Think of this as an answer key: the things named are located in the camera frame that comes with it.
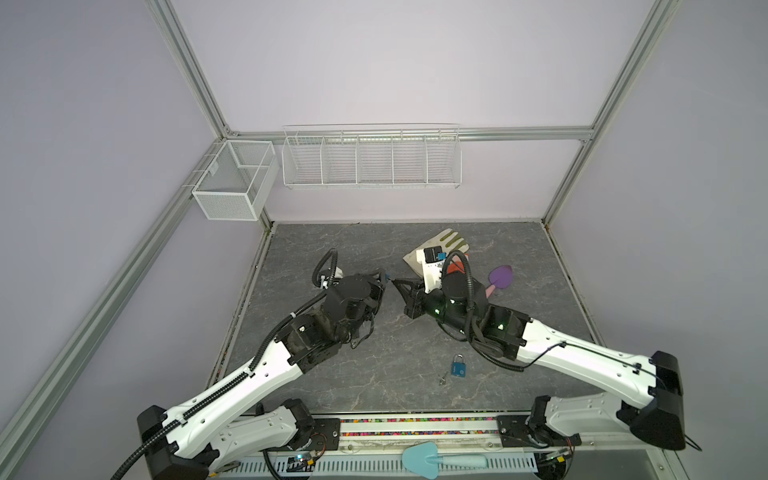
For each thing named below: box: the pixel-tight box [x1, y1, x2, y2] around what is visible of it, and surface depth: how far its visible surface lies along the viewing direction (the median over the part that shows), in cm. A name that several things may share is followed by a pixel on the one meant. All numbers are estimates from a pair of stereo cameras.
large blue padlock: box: [452, 353, 467, 378], surface depth 85 cm
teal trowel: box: [402, 442, 488, 480], surface depth 71 cm
